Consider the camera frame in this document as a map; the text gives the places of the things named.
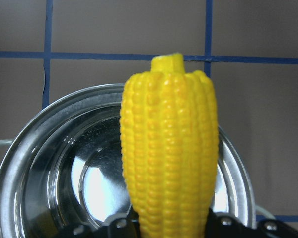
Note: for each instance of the pale green steel pot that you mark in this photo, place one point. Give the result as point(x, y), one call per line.
point(66, 167)

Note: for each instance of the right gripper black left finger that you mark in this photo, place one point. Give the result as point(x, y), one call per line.
point(119, 225)

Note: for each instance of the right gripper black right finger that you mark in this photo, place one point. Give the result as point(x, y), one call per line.
point(225, 225)

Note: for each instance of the yellow toy corn cob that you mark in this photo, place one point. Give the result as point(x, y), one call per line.
point(170, 145)

